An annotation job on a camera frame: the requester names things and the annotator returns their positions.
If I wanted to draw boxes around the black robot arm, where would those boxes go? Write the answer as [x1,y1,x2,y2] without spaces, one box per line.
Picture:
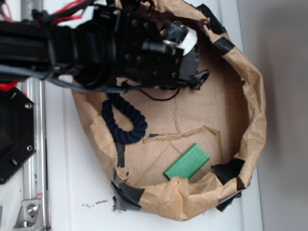
[0,0,209,93]

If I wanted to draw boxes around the green block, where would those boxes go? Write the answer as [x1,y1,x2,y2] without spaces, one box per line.
[164,143,210,179]

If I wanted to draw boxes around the brown paper bag bin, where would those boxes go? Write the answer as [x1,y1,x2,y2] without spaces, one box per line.
[73,0,267,221]

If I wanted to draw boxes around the red and black wire bundle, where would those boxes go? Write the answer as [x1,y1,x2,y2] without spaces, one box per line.
[0,0,156,27]

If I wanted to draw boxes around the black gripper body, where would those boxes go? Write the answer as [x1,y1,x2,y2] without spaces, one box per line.
[93,5,209,90]

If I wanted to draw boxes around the aluminium rail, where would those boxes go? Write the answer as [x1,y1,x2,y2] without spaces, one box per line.
[20,0,51,231]

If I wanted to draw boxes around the grey braided cable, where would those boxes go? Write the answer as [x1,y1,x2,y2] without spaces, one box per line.
[0,64,209,93]

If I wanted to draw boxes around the metal corner bracket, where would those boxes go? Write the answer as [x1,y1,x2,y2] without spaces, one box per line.
[13,199,45,231]

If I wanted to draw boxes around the dark blue rope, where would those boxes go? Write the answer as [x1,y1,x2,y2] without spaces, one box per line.
[101,79,148,145]

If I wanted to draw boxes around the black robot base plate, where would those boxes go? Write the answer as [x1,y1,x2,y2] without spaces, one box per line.
[0,87,36,185]

